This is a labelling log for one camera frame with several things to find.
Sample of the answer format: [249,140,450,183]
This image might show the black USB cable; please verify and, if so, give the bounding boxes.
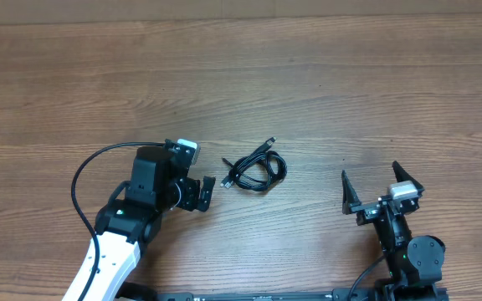
[219,136,288,193]

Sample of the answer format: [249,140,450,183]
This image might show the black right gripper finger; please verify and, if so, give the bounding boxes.
[341,170,362,215]
[392,161,424,193]

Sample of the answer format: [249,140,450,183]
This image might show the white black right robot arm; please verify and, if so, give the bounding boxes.
[341,161,449,300]

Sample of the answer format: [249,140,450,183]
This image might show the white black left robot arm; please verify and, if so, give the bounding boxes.
[64,139,215,300]

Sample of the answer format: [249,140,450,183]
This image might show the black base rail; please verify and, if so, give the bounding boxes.
[115,283,383,301]

